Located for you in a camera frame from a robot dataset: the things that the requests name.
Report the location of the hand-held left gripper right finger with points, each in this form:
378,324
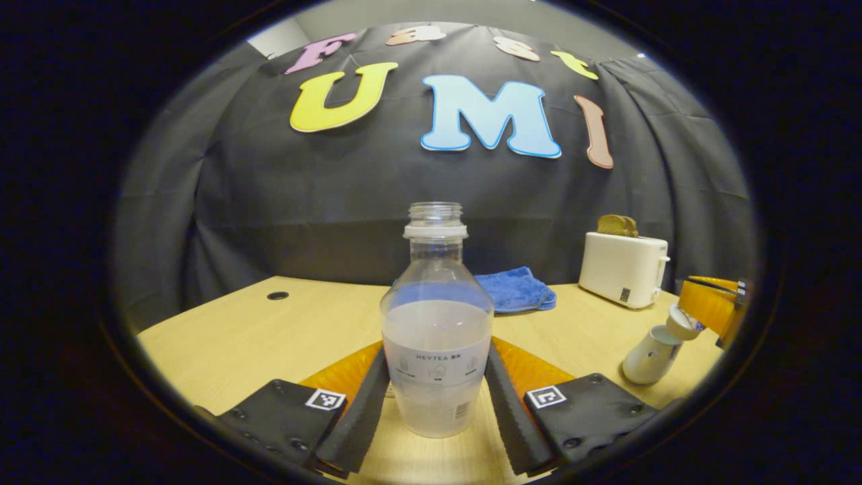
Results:
515,424

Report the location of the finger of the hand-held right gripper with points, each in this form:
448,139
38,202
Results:
737,330
707,303

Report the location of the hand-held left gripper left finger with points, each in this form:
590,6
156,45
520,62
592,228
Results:
360,417

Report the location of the clear plastic water bottle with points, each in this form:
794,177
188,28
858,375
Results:
436,330

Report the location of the white toaster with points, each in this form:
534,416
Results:
619,269

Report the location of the brown bread slice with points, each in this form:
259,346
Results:
633,228
609,225

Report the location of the blue folded towel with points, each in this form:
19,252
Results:
515,289

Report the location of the black desk grommet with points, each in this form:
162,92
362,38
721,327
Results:
277,296

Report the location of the black backdrop cloth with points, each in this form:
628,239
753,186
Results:
269,202

